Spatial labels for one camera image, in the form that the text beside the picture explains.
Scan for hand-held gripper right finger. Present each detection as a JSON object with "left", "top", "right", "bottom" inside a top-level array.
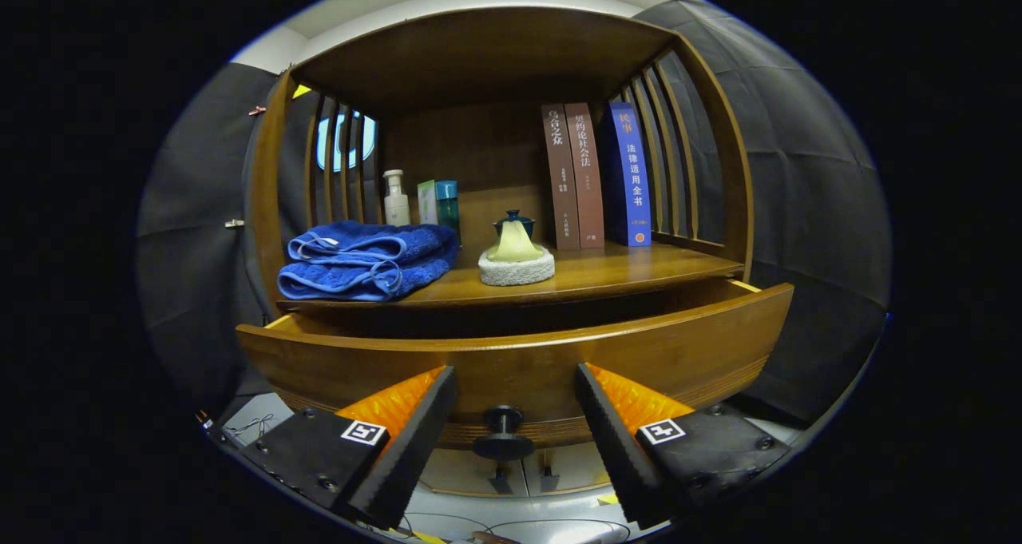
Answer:
[{"left": 575, "top": 363, "right": 793, "bottom": 531}]

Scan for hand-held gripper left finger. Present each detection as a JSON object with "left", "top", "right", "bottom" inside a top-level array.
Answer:
[{"left": 226, "top": 366, "right": 458, "bottom": 531}]

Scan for wooden drawer with black knob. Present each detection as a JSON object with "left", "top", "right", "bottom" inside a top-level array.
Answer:
[{"left": 236, "top": 279, "right": 795, "bottom": 461}]

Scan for yellow handled sponge scrubber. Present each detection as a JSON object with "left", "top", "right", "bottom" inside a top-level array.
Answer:
[{"left": 478, "top": 220, "right": 556, "bottom": 287}]

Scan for wooden countertop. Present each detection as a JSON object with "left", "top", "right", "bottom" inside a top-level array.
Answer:
[{"left": 277, "top": 240, "right": 743, "bottom": 315}]

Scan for brown wooden cabinet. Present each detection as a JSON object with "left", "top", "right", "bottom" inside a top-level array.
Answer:
[{"left": 246, "top": 6, "right": 755, "bottom": 498}]

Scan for folded blue towel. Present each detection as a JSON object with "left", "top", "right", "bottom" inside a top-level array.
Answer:
[{"left": 277, "top": 221, "right": 459, "bottom": 302}]

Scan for blue lidded teacup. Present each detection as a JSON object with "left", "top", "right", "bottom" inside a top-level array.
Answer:
[{"left": 493, "top": 210, "right": 536, "bottom": 241}]

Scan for white pump bottle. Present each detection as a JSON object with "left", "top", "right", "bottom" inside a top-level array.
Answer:
[{"left": 383, "top": 169, "right": 410, "bottom": 227}]

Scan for teal bottle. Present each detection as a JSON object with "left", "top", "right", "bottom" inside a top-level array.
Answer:
[{"left": 435, "top": 180, "right": 461, "bottom": 245}]

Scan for blue book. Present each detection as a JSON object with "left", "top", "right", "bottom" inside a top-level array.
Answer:
[{"left": 604, "top": 101, "right": 652, "bottom": 247}]

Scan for light brown book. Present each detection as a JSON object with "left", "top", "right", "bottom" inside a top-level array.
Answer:
[{"left": 564, "top": 102, "right": 605, "bottom": 249}]

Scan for thin floor cables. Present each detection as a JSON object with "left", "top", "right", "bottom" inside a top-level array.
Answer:
[{"left": 399, "top": 514, "right": 632, "bottom": 544}]

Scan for tangled floor cables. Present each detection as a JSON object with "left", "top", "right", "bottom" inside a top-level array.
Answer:
[{"left": 224, "top": 414, "right": 276, "bottom": 443}]

